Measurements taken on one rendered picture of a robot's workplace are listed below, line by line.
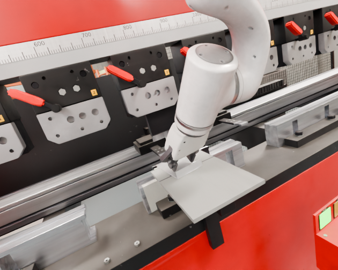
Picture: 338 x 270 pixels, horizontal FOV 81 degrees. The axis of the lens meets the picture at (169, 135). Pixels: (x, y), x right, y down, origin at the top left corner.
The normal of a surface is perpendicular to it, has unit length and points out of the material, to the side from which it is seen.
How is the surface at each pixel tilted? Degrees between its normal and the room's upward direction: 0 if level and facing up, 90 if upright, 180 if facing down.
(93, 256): 0
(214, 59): 41
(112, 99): 90
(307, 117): 90
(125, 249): 0
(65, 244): 90
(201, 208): 0
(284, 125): 90
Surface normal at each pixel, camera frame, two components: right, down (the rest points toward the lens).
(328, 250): -0.88, 0.35
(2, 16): 0.38, 0.17
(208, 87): -0.11, 0.77
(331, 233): -0.26, -0.92
